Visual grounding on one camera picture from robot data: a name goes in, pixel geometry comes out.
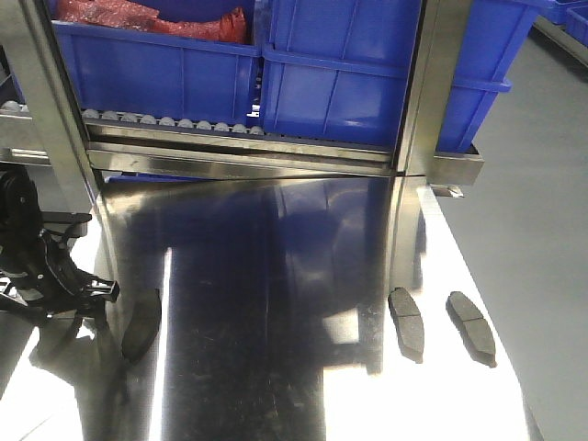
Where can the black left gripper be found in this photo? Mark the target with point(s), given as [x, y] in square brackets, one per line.
[43, 279]

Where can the dark grey brake pad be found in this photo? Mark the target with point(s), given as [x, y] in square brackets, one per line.
[473, 328]
[143, 327]
[408, 324]

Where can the grey roller conveyor track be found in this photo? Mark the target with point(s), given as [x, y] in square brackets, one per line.
[148, 119]

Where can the blue plastic crate left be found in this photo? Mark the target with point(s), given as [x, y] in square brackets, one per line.
[158, 74]

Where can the blue plastic crate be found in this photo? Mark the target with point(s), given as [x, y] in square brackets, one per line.
[158, 74]
[338, 70]

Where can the red plastic bag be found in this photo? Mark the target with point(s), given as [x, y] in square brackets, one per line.
[230, 28]

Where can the blue plastic crate right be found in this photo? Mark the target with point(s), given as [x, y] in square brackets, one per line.
[338, 70]

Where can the stainless steel rack frame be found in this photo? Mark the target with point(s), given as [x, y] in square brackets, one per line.
[53, 132]

